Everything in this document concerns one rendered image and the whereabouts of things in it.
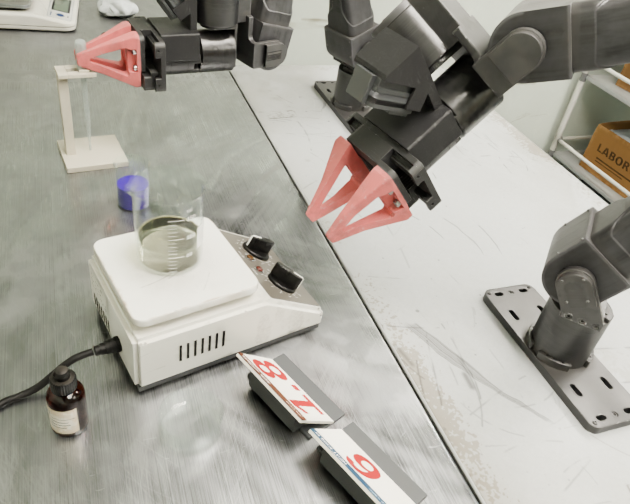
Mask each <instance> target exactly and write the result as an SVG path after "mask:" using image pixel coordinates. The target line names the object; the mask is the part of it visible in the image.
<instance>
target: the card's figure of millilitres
mask: <svg viewBox="0 0 630 504"><path fill-rule="evenodd" d="M245 356H246V357H247V358H248V359H249V360H250V361H251V362H252V363H253V364H254V365H255V366H256V367H257V368H258V369H259V370H260V371H261V372H262V373H263V374H264V375H265V376H266V378H267V379H268V380H269V381H270V382H271V383H272V384H273V385H274V386H275V387H276V388H277V389H278V390H279V391H280V392H281V393H282V394H283V395H284V396H285V397H286V398H287V399H288V400H289V402H290V403H291V404H292V405H293V406H294V407H295V408H296V409H297V410H298V411H299V412H300V413H301V414H302V415H303V416H304V417H305V418H323V419H329V418H328V417H327V416H326V415H325V414H324V413H323V412H322V411H321V410H320V409H319V408H318V407H317V406H316V405H315V404H314V403H313V402H312V401H311V400H310V399H309V398H308V397H307V396H306V395H305V394H304V393H303V392H302V391H301V390H300V389H299V388H298V387H297V386H296V385H295V384H294V383H293V382H292V381H291V380H290V378H289V377H288V376H287V375H286V374H285V373H284V372H283V371H282V370H281V369H280V368H279V367H278V366H277V365H276V364H275V363H274V362H273V361H272V360H270V359H265V358H259V357H254V356H249V355H245Z"/></svg>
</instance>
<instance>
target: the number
mask: <svg viewBox="0 0 630 504"><path fill-rule="evenodd" d="M318 432H319V433H320V434H321V435H322V437H323V438H324V439H325V440H326V441H327V442H328V443H329V444H330V445H331V446H332V447H333V448H334V449H335V450H336V451H337V452H338V453H339V454H340V455H341V456H342V457H343V458H344V459H345V461H346V462H347V463H348V464H349V465H350V466H351V467H352V468H353V469H354V470H355V471H356V472H357V473H358V474H359V475H360V476H361V477H362V478H363V479H364V480H365V481H366V482H367V484H368V485H369V486H370V487H371V488H372V489H373V490H374V491H375V492H376V493H377V494H378V495H379V496H380V497H381V498H382V499H383V500H384V501H385V502H386V503H387V504H410V503H412V502H411V501H410V500H409V499H408V498H407V497H406V496H405V495H404V494H403V493H402V492H401V491H400V490H399V489H398V488H397V487H396V486H395V485H394V484H393V483H392V482H391V481H390V480H389V479H388V478H387V477H386V476H385V475H384V474H383V473H382V472H381V471H380V470H379V469H378V468H377V467H376V466H375V465H374V464H373V463H372V462H371V461H370V460H369V459H368V458H367V457H366V456H365V455H364V454H363V453H362V452H361V451H360V450H359V449H358V448H357V447H356V446H355V445H354V444H353V443H352V442H351V441H350V440H349V439H348V438H347V437H346V436H345V435H344V434H343V433H342V432H341V431H318Z"/></svg>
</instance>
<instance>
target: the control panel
mask: <svg viewBox="0 0 630 504"><path fill-rule="evenodd" d="M219 231H220V232H221V233H222V234H223V236H224V237H225V238H226V239H227V241H228V242H229V243H230V245H231V246H232V247H233V248H234V250H235V251H236V252H237V253H238V255H239V256H240V257H241V258H242V260H243V261H244V262H245V264H246V265H247V266H248V267H249V269H250V270H251V271H252V272H253V274H254V275H255V276H256V278H257V279H258V282H259V283H260V285H261V286H262V287H263V289H264V290H265V291H266V292H267V294H268V295H269V296H270V297H271V298H274V299H280V300H285V301H291V302H297V303H302V304H308V305H313V306H319V304H318V303H317V302H316V301H315V300H314V299H313V297H312V296H311V295H310V294H309V293H308V292H307V290H306V289H305V288H304V287H303V286H302V285H301V284H300V286H299V287H298V289H296V291H295V292H294V293H287V292H284V291H282V290H281V289H279V288H277V287H276V286H275V285H274V284H273V283H272V282H271V281H270V280H269V278H268V275H269V273H270V272H271V270H272V269H273V267H274V266H275V264H276V263H277V262H281V263H283V262H282V261H281V260H280V259H279V258H278V256H277V255H276V254H275V253H274V252H273V251H272V249H271V250H270V252H269V253H268V254H269V259H268V260H267V261H262V260H259V259H257V258H255V257H253V258H254V260H252V259H250V258H248V257H247V255H250V254H249V253H248V252H247V251H246V250H245V249H244V248H243V243H244V242H245V241H248V240H249V239H250V238H247V237H243V236H240V235H236V234H232V233H228V232H225V231H221V230H219ZM283 264H284V263H283ZM257 266H260V267H261V268H262V269H263V271H260V270H258V269H257V268H256V267H257Z"/></svg>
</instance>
